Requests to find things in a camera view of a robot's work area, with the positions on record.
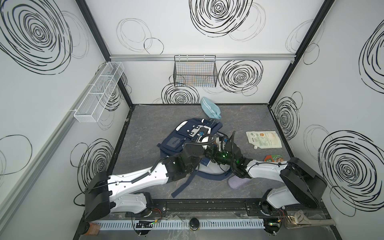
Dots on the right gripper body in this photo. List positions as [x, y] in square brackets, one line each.
[226, 143]

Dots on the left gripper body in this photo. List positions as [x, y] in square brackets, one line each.
[202, 147]

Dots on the navy blue student backpack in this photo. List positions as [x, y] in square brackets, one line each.
[199, 134]

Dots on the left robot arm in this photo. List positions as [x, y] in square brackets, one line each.
[105, 193]

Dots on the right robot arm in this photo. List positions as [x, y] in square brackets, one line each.
[302, 185]

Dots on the lavender glasses case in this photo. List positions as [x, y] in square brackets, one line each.
[235, 182]

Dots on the white refill pouch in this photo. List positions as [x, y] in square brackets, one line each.
[264, 140]

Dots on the green snack packet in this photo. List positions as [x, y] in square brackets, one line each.
[274, 158]

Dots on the light teal pencil pouch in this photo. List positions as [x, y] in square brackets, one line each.
[210, 109]

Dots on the black round knob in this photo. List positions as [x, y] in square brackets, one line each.
[194, 224]

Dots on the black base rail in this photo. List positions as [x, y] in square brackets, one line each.
[253, 207]

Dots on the white slotted cable duct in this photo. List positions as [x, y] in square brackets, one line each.
[205, 224]

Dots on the black wire basket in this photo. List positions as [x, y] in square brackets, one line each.
[195, 71]

